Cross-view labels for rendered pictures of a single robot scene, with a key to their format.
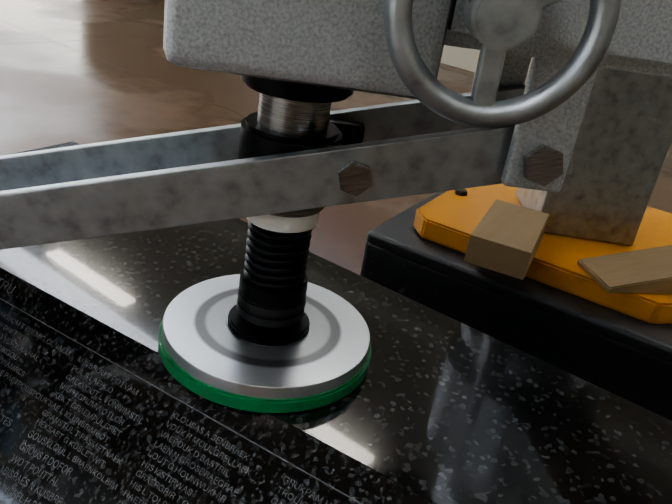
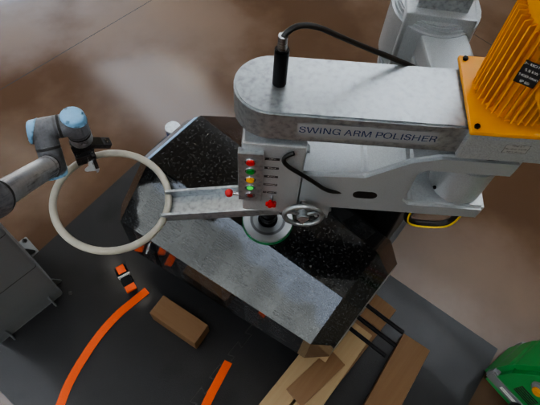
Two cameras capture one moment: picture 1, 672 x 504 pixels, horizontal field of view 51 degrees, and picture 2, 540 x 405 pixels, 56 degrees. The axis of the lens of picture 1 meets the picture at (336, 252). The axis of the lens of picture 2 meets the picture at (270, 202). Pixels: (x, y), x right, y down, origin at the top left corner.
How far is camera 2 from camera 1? 1.59 m
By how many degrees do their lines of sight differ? 35
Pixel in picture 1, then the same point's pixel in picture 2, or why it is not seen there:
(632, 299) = not seen: hidden behind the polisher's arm
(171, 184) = (244, 211)
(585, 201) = not seen: hidden behind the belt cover
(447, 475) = (304, 260)
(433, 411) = (305, 242)
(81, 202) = (225, 213)
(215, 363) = (255, 235)
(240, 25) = (256, 206)
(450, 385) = (311, 233)
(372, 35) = (281, 206)
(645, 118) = not seen: hidden behind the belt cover
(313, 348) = (278, 227)
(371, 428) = (290, 248)
